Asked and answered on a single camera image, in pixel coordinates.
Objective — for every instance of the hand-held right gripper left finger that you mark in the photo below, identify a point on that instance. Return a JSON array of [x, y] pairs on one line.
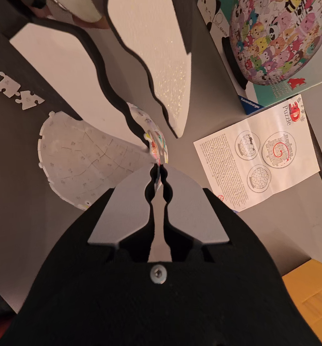
[[125, 213]]

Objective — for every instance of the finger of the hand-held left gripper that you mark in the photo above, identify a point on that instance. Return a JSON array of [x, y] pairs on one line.
[[63, 75], [155, 40]]

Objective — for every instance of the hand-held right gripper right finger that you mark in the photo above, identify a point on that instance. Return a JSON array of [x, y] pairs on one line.
[[193, 213]]

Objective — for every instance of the half-built puzzle ball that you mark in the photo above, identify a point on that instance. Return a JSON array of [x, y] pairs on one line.
[[77, 156]]

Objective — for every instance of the joined white puzzle pieces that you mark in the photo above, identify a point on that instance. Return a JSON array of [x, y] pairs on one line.
[[28, 100]]

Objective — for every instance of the white puzzle piece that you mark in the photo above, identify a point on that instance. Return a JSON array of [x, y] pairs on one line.
[[6, 85]]

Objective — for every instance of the puzzle ball box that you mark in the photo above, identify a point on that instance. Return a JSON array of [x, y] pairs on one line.
[[271, 54]]

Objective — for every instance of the folded instruction sheet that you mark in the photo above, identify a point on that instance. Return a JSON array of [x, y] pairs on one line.
[[225, 167]]

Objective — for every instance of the yellow plastic bin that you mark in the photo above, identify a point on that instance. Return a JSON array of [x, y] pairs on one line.
[[309, 297]]

